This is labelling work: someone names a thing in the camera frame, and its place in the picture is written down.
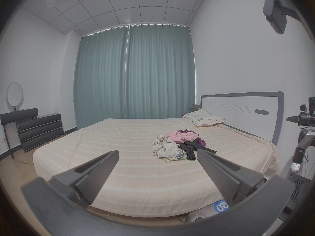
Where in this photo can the grey bedside table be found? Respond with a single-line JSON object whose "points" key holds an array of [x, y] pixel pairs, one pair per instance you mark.
{"points": [[194, 106]]}

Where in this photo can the white printed pillow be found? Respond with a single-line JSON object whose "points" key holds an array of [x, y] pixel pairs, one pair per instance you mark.
{"points": [[204, 118]]}

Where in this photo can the blue-green curtain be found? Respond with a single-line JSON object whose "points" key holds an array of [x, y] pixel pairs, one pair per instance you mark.
{"points": [[160, 70], [101, 77]]}

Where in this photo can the black dressing table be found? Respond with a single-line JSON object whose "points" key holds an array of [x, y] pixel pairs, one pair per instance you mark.
{"points": [[17, 117]]}

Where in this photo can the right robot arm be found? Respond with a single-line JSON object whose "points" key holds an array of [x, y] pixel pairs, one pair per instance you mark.
{"points": [[304, 141]]}

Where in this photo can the black T-shirt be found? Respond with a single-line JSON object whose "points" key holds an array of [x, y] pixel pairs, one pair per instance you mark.
{"points": [[189, 150]]}

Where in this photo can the purple garment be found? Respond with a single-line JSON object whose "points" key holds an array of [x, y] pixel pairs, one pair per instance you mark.
{"points": [[190, 134]]}

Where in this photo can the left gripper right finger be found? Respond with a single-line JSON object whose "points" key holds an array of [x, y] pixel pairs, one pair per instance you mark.
{"points": [[221, 178]]}

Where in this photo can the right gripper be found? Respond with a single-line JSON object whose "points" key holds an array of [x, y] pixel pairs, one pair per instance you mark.
{"points": [[306, 120]]}

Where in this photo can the bed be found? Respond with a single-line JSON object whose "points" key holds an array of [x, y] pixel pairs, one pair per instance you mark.
{"points": [[123, 156]]}

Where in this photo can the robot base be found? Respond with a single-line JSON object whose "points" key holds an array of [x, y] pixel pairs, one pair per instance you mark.
{"points": [[209, 211]]}

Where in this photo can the white printed pyjama garment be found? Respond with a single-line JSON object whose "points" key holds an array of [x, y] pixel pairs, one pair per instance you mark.
{"points": [[167, 150]]}

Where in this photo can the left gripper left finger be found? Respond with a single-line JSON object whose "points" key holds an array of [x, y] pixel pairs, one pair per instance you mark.
{"points": [[98, 173]]}

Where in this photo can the black chest of drawers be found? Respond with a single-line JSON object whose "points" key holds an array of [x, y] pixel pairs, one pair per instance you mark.
{"points": [[39, 133]]}

